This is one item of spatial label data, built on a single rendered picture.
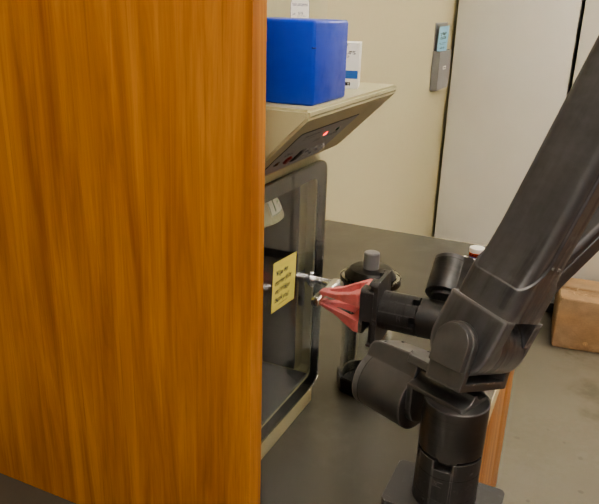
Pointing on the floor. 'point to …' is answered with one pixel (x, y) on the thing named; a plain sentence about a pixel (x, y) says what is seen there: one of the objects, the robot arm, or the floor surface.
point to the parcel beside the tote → (594, 318)
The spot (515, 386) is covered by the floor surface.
